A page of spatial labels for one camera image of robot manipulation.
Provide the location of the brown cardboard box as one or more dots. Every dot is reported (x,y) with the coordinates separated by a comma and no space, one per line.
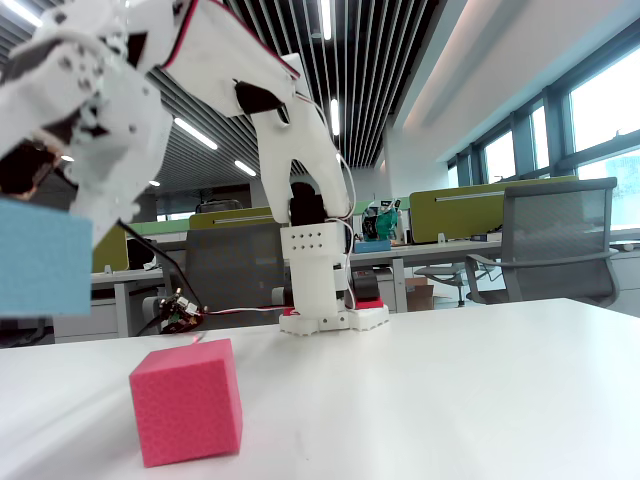
(420,295)

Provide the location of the green plastic gadget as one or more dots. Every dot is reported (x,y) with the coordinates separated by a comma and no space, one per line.
(382,225)

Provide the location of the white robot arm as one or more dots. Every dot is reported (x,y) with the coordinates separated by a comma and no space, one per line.
(300,150)

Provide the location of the dark grey office chair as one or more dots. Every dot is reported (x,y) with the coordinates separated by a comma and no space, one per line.
(230,270)

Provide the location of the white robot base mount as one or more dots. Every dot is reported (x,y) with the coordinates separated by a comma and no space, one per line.
(367,317)

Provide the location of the green desk partition panel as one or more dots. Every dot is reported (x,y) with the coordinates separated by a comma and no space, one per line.
(235,217)
(111,250)
(460,220)

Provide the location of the blue flat box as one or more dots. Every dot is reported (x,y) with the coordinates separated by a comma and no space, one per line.
(372,246)

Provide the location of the grey mesh office chair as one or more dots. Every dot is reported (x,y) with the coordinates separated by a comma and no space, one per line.
(555,220)

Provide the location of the white drawer cabinet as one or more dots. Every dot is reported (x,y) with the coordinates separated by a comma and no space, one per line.
(85,325)

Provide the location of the red foam cube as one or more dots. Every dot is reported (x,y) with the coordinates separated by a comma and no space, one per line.
(187,405)

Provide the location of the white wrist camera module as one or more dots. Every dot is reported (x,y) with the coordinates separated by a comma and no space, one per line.
(20,170)

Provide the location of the white office desk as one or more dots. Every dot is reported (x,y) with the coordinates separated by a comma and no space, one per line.
(430,249)
(125,277)

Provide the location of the blue foam cube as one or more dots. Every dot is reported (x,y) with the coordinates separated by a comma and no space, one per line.
(40,260)

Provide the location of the black bag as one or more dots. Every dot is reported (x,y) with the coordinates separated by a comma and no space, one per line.
(137,252)

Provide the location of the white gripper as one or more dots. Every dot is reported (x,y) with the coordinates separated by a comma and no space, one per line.
(116,150)

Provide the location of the small controller circuit board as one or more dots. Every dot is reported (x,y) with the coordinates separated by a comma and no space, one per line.
(177,315)

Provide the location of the light grey swivel chair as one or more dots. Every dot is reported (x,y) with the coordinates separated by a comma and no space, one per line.
(442,274)

